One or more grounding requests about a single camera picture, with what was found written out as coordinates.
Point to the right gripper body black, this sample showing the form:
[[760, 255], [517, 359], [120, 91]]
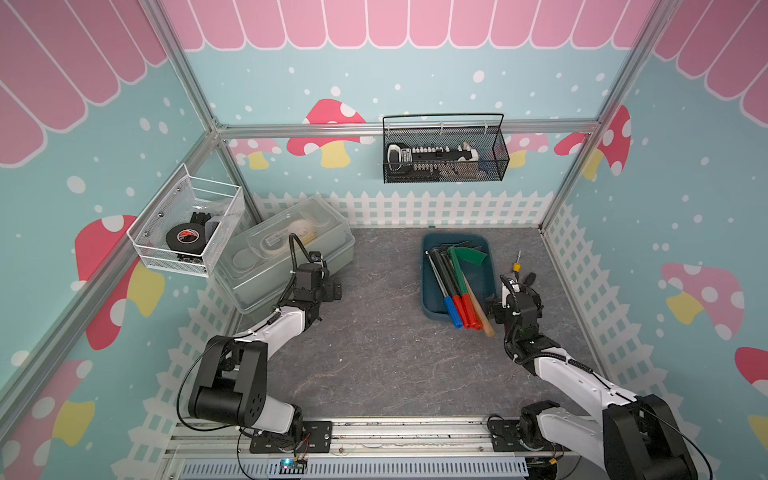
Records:
[[500, 316]]

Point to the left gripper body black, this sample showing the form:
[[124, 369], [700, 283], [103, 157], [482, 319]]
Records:
[[327, 292]]

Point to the wooden handle hoe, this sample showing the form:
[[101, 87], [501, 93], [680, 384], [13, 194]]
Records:
[[488, 329]]

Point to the hoe with blue grip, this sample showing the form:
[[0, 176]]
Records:
[[443, 285]]

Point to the green handle hoe red grip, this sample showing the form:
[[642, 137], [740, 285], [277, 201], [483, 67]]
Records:
[[471, 256]]

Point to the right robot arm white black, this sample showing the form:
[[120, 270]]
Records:
[[627, 435]]

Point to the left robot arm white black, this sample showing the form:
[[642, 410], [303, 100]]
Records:
[[230, 386]]

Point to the black orange screwdriver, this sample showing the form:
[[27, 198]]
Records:
[[530, 279]]

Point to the yellow black screwdriver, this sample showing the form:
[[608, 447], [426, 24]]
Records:
[[516, 267]]

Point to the translucent lidded plastic container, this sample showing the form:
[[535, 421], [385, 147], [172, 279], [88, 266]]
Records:
[[256, 265]]

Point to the black tape roll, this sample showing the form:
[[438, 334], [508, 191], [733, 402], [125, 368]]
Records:
[[187, 238]]

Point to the socket bit set holder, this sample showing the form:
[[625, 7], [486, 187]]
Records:
[[430, 161]]

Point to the small green-lit circuit board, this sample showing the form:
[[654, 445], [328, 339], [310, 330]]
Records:
[[293, 466]]

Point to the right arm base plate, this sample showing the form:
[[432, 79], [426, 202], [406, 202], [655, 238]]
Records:
[[505, 436]]

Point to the clear wall-mounted bin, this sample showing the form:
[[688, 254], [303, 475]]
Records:
[[184, 198]]

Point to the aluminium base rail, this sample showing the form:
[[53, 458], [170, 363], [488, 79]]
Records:
[[451, 436]]

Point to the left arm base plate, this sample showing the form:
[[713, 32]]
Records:
[[314, 437]]

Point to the grey slotted cable duct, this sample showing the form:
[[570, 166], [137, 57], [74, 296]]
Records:
[[363, 468]]

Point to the black wire mesh basket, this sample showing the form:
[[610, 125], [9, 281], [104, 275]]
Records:
[[482, 131]]

